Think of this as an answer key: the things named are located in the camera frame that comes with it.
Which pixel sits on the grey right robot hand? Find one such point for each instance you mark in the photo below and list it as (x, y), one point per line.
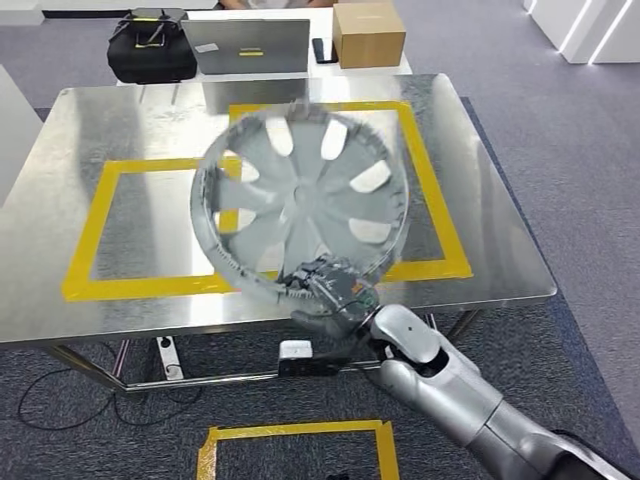
(340, 298)

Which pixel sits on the grey plastic wheel hubcap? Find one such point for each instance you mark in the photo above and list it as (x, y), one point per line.
(305, 199)

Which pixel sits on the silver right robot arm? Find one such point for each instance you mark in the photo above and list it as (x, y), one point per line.
(450, 391)

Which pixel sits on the stainless steel workbench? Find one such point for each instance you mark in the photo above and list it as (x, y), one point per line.
(500, 232)

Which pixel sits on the white power strip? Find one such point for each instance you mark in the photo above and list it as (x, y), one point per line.
(170, 358)

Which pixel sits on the black phone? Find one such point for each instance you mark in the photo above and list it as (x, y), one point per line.
(324, 51)

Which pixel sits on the brown cardboard box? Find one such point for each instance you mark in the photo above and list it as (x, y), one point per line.
(370, 36)

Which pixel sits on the grey laptop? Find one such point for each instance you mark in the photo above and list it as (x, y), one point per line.
(244, 46)

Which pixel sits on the black bag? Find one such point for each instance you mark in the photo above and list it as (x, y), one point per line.
(150, 60)

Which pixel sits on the white cabinet with light strips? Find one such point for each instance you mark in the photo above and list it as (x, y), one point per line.
(600, 33)

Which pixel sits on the white board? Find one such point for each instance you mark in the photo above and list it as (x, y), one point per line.
(15, 132)

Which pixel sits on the large yellow table tape frame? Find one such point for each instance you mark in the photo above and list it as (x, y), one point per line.
(430, 199)

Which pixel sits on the small yellow table tape frame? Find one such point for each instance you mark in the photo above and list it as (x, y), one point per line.
(95, 225)

